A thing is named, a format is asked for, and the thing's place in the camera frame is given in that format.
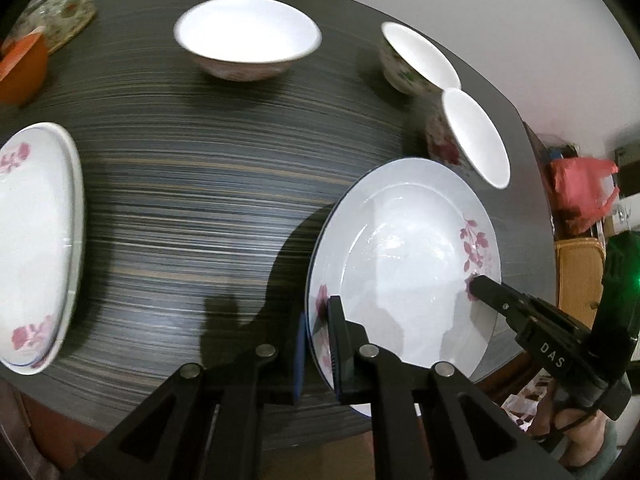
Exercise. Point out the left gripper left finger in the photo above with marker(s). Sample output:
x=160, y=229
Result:
x=299, y=357

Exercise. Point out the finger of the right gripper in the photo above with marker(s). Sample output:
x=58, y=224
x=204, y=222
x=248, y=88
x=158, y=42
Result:
x=524, y=314

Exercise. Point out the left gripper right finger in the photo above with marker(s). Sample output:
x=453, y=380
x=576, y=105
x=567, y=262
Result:
x=346, y=338

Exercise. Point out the small deep plate pink flowers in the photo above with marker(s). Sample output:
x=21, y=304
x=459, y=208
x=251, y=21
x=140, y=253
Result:
x=399, y=249

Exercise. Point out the white bowl red floral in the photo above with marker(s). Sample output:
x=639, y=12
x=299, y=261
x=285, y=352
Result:
x=460, y=135

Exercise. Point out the white bowl green floral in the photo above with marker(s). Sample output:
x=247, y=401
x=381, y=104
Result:
x=412, y=64

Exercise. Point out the plate with pink roses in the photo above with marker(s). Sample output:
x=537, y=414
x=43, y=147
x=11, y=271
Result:
x=36, y=242

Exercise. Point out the wide white bowl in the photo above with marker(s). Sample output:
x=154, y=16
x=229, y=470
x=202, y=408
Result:
x=246, y=40

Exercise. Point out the large plate purple flowers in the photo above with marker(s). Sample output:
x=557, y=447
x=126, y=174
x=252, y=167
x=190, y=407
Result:
x=78, y=243

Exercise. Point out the person's right hand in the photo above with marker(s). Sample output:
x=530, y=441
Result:
x=591, y=446

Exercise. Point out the wicker basket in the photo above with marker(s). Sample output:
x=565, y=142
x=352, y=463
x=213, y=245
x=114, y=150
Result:
x=579, y=273

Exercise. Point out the red plastic bag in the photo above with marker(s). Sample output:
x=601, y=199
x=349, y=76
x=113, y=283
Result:
x=583, y=191

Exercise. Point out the orange lidded tea cup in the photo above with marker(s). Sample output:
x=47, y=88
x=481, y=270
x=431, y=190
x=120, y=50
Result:
x=23, y=68

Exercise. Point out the floral ceramic teapot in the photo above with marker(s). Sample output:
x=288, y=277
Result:
x=59, y=21

